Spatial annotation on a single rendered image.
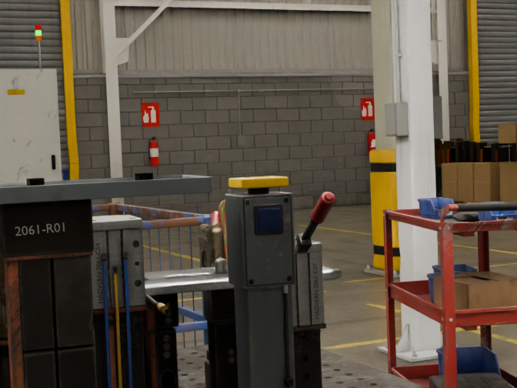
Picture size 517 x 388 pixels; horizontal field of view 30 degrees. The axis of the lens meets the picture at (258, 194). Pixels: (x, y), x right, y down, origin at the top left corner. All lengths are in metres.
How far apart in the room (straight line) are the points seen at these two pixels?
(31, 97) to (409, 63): 5.03
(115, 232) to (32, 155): 8.25
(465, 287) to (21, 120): 6.61
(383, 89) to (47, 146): 3.28
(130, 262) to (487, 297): 2.37
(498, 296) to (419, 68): 2.09
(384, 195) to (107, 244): 7.30
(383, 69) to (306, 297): 7.27
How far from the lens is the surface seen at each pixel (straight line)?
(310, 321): 1.37
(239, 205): 1.15
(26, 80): 9.54
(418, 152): 5.32
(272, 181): 1.16
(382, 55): 8.59
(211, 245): 1.67
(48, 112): 9.56
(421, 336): 5.42
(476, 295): 3.49
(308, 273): 1.36
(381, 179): 8.54
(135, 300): 1.29
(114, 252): 1.27
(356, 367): 2.17
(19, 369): 1.12
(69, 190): 1.07
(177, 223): 3.46
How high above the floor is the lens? 1.20
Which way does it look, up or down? 3 degrees down
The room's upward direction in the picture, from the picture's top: 2 degrees counter-clockwise
